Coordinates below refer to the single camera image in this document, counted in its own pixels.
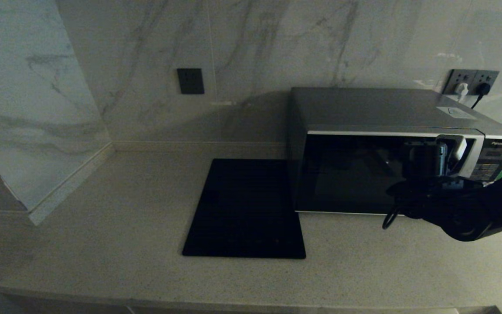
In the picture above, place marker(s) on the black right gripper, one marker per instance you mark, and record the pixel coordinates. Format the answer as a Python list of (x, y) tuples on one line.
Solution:
[(425, 196)]

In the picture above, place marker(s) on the silver black microwave oven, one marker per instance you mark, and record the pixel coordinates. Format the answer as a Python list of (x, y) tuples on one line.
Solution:
[(364, 109)]

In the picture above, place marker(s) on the dark glass microwave door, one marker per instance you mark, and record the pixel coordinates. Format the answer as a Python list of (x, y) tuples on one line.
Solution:
[(347, 179)]

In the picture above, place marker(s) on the white power plug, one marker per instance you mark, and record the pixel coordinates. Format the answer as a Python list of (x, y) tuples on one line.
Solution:
[(462, 90)]

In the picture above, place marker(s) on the black power plug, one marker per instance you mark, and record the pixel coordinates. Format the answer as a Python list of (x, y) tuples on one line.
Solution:
[(483, 89)]

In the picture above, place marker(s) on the black induction cooktop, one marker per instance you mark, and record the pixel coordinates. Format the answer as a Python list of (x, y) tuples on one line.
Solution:
[(244, 209)]

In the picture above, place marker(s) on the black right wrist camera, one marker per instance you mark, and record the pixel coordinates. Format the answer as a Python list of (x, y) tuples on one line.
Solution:
[(425, 158)]

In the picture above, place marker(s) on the grey wall socket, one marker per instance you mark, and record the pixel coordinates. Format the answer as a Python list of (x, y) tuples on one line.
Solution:
[(458, 76), (488, 76)]

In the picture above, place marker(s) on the dark single wall socket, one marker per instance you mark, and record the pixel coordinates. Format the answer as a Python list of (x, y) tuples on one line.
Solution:
[(191, 81)]

